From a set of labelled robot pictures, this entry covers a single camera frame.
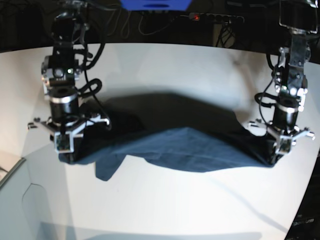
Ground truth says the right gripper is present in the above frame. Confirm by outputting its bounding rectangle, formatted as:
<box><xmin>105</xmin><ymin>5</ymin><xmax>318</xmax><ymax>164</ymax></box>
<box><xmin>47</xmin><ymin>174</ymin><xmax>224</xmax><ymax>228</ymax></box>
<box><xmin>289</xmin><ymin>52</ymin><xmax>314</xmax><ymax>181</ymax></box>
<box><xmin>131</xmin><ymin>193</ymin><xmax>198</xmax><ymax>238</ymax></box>
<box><xmin>27</xmin><ymin>113</ymin><xmax>110</xmax><ymax>153</ymax></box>

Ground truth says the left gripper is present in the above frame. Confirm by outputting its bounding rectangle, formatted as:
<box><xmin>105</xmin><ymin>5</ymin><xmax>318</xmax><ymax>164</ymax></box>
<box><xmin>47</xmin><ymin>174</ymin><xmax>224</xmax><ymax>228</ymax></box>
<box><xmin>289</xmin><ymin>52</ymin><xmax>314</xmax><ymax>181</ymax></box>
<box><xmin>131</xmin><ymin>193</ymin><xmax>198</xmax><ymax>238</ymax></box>
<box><xmin>248</xmin><ymin>119</ymin><xmax>316</xmax><ymax>153</ymax></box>

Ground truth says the navy blue t-shirt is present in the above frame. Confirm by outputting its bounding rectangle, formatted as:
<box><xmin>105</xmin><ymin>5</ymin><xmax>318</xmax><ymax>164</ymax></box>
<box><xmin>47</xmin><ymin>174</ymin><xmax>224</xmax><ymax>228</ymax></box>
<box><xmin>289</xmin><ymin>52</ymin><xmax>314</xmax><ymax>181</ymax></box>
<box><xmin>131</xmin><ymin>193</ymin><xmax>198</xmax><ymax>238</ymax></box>
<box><xmin>58</xmin><ymin>103</ymin><xmax>277</xmax><ymax>181</ymax></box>

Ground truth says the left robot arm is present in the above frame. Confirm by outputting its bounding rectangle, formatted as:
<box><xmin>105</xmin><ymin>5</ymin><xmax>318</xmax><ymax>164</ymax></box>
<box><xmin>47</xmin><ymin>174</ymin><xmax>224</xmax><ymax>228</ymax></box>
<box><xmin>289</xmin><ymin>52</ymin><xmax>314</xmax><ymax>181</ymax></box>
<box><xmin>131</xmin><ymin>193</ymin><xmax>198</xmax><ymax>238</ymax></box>
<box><xmin>249</xmin><ymin>0</ymin><xmax>319</xmax><ymax>159</ymax></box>

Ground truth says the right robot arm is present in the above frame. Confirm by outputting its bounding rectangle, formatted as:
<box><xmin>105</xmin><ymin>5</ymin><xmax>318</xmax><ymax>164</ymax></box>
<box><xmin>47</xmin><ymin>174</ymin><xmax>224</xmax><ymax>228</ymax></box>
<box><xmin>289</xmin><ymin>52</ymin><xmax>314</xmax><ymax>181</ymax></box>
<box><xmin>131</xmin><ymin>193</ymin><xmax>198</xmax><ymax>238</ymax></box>
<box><xmin>28</xmin><ymin>0</ymin><xmax>111</xmax><ymax>154</ymax></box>

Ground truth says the white power strip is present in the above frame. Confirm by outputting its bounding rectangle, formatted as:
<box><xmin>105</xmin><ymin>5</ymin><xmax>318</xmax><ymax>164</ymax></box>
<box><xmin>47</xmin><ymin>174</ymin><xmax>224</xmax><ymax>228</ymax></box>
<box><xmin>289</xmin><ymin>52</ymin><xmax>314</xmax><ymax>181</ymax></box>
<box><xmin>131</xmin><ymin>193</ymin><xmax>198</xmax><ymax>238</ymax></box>
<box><xmin>188</xmin><ymin>12</ymin><xmax>245</xmax><ymax>24</ymax></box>

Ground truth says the blue plastic box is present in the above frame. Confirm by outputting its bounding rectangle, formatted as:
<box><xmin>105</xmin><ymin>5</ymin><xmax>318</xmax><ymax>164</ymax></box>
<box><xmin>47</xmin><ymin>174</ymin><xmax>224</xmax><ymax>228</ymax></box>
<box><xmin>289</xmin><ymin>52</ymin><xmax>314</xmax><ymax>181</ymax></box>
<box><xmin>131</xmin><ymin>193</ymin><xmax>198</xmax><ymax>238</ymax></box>
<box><xmin>120</xmin><ymin>0</ymin><xmax>192</xmax><ymax>11</ymax></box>

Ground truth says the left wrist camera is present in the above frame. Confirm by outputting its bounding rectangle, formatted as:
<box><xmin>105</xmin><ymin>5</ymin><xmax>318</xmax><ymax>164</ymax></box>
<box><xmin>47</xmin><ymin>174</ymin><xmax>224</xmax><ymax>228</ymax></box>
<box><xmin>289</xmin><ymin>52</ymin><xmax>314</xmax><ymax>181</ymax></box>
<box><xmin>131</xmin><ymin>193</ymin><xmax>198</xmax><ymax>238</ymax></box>
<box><xmin>274</xmin><ymin>135</ymin><xmax>293</xmax><ymax>156</ymax></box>

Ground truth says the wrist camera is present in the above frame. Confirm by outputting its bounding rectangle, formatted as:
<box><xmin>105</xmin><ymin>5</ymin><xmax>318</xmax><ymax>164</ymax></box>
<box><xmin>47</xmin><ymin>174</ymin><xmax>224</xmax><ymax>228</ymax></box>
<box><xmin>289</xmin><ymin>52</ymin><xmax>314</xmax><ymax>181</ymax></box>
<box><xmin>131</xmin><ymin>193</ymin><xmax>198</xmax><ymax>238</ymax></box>
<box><xmin>53</xmin><ymin>132</ymin><xmax>74</xmax><ymax>154</ymax></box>
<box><xmin>274</xmin><ymin>135</ymin><xmax>293</xmax><ymax>156</ymax></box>

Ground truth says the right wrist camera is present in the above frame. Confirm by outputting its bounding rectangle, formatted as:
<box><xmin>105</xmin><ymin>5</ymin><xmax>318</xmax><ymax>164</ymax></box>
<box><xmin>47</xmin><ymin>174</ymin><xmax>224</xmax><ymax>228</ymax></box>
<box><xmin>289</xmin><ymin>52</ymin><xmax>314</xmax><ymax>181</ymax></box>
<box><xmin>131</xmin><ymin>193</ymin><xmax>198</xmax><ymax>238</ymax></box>
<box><xmin>53</xmin><ymin>132</ymin><xmax>74</xmax><ymax>154</ymax></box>

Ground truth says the black hanging cable bundle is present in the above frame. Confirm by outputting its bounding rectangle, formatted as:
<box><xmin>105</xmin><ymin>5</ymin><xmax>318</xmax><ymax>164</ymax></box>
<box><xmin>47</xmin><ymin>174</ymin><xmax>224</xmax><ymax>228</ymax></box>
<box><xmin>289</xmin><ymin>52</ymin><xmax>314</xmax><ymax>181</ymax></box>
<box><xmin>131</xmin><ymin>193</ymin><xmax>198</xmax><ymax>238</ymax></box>
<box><xmin>214</xmin><ymin>22</ymin><xmax>238</xmax><ymax>48</ymax></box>

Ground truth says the black cable loop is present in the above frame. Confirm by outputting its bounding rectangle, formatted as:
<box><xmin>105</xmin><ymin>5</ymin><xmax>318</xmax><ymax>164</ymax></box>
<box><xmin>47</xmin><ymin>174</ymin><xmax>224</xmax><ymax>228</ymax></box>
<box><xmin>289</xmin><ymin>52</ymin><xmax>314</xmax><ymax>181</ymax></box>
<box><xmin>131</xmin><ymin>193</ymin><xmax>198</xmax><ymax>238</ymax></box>
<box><xmin>102</xmin><ymin>4</ymin><xmax>181</xmax><ymax>38</ymax></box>

